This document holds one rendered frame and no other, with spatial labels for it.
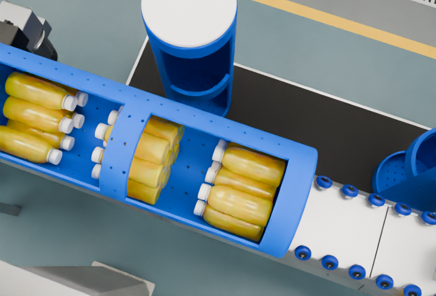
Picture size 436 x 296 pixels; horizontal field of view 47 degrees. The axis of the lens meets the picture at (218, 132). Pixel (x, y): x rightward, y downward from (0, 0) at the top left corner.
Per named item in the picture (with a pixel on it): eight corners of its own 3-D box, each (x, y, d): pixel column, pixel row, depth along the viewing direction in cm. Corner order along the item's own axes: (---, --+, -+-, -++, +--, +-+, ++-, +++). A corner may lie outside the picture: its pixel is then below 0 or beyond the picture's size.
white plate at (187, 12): (122, -7, 145) (123, -5, 146) (178, 64, 139) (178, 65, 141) (199, -56, 149) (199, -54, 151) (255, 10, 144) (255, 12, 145)
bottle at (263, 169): (287, 158, 127) (226, 137, 128) (285, 170, 121) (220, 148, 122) (279, 180, 130) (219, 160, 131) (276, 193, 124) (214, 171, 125)
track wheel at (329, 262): (340, 263, 130) (341, 258, 132) (324, 257, 131) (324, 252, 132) (335, 273, 133) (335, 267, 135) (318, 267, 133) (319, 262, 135)
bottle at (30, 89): (4, 74, 128) (64, 94, 126) (19, 67, 134) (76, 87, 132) (2, 97, 130) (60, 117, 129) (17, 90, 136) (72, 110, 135)
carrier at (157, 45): (157, 94, 231) (193, 142, 225) (121, -5, 146) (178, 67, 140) (206, 60, 235) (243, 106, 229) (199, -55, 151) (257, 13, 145)
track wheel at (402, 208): (411, 218, 134) (414, 212, 134) (394, 213, 135) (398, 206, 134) (409, 209, 138) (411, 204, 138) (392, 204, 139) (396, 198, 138)
